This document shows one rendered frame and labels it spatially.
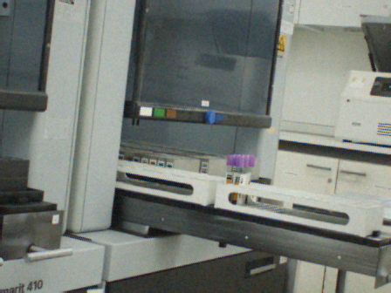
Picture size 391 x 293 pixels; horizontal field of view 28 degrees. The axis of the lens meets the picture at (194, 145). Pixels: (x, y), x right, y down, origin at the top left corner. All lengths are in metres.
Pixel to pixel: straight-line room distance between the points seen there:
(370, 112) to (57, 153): 2.59
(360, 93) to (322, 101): 0.76
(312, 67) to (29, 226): 3.52
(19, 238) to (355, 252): 0.55
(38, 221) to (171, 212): 0.33
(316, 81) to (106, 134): 3.19
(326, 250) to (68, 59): 0.56
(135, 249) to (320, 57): 3.25
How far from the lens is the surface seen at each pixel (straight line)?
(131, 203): 1.54
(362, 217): 1.34
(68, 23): 1.39
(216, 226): 1.44
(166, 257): 1.58
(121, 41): 1.51
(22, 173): 1.32
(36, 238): 1.26
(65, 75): 1.39
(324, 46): 4.61
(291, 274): 1.73
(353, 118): 3.85
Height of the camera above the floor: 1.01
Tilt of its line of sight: 3 degrees down
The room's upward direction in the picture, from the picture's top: 7 degrees clockwise
